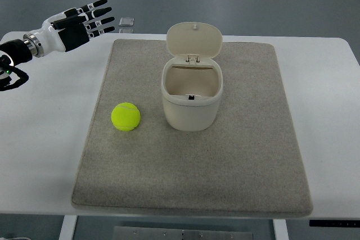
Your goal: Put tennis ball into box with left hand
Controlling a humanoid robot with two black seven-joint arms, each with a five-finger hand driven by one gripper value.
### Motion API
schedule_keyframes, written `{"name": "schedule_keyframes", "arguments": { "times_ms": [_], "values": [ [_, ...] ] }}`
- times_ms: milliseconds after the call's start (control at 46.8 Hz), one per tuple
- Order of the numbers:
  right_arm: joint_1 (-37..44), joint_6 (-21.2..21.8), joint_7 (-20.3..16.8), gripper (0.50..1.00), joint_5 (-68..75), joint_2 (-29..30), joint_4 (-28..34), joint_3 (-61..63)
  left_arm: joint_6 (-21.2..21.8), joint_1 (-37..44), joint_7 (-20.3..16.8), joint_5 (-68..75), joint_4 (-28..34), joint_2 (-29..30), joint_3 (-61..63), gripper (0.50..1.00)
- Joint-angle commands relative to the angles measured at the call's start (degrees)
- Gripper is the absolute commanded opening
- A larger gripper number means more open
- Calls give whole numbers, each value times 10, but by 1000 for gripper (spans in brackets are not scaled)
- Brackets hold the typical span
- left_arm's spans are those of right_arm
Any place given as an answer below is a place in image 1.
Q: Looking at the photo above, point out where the white table leg left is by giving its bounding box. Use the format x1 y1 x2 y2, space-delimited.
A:
58 215 78 240

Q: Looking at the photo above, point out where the white table leg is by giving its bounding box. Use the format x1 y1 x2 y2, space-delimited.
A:
58 215 78 240
273 219 289 240

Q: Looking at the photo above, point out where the yellow tennis ball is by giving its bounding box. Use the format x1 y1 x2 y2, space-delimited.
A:
111 102 141 132

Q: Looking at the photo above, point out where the floor socket plate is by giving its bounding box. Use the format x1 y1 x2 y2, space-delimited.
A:
119 17 134 26

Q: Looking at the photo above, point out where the black desk control panel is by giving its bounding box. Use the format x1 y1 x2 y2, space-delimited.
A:
309 220 360 228

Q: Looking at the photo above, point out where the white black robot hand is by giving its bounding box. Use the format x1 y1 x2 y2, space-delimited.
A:
23 0 115 57

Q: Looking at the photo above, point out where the cream lidded bin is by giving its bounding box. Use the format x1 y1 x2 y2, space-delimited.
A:
161 22 223 132

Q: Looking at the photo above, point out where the grey felt mat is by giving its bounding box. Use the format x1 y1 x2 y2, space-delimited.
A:
71 39 313 218

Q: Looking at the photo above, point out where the white table leg right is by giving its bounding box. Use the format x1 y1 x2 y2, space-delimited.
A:
273 219 289 240

